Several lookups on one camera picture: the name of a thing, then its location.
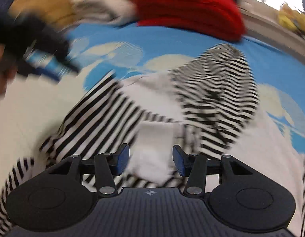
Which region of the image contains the black white striped hooded garment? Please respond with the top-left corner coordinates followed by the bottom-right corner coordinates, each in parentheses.
top-left (0, 43), bottom-right (305, 237)

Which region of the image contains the person's left hand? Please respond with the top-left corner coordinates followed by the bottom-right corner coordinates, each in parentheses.
top-left (0, 44), bottom-right (17, 101)

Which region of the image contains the cream folded blanket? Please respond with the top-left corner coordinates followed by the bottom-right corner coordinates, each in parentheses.
top-left (70, 0), bottom-right (136, 26)

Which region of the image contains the blue cream patterned bedsheet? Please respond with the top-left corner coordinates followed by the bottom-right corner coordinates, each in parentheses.
top-left (0, 24), bottom-right (305, 195)

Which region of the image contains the red folded blanket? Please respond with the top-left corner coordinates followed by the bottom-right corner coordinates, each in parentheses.
top-left (134, 0), bottom-right (246, 42)

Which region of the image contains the yellow plush toy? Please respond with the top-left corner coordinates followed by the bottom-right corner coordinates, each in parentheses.
top-left (277, 3), bottom-right (305, 33)

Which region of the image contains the wooden bed frame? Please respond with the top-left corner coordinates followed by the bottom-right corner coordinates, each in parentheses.
top-left (240, 9), bottom-right (305, 65)

